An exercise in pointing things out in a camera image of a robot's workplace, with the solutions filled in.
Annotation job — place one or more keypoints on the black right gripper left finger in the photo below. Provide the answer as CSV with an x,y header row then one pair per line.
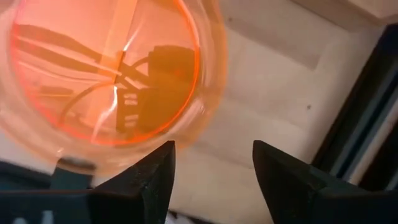
x,y
140,193

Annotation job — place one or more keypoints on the black aluminium rig frame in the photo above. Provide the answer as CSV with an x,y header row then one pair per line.
x,y
360,102

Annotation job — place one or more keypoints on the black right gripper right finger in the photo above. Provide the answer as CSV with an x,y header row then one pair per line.
x,y
295,199

